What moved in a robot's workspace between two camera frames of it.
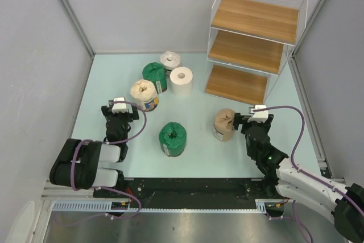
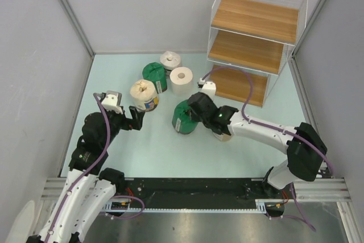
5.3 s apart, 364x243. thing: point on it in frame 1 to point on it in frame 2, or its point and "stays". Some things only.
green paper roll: (172, 137) to (182, 120)
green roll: (156, 73) stays
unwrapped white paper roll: (182, 81) stays
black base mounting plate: (189, 192) stays
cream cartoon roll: (144, 93) stays
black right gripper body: (247, 124) to (205, 122)
